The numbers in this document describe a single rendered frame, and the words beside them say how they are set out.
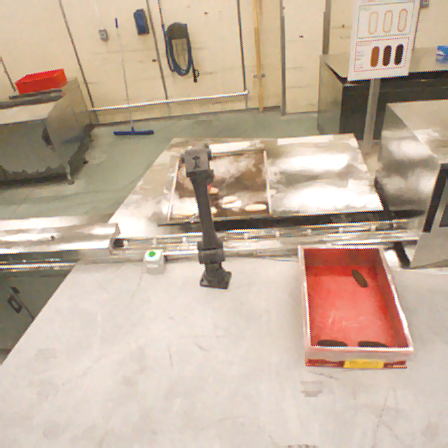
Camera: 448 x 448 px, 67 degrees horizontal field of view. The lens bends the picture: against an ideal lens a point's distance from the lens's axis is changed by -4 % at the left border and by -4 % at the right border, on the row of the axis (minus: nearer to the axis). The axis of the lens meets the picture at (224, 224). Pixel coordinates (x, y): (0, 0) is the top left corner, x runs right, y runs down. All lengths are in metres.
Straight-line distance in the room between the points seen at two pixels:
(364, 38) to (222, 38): 3.13
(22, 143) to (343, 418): 3.85
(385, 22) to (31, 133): 3.33
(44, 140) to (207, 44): 2.37
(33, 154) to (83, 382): 3.22
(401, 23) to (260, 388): 1.79
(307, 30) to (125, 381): 4.23
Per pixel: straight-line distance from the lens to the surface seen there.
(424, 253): 1.52
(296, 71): 4.82
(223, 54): 5.03
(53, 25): 5.50
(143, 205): 1.99
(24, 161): 4.35
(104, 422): 1.25
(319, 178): 1.84
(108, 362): 1.35
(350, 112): 3.19
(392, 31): 2.12
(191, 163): 1.19
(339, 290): 1.42
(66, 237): 1.78
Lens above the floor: 1.89
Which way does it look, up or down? 38 degrees down
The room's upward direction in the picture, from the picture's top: 8 degrees counter-clockwise
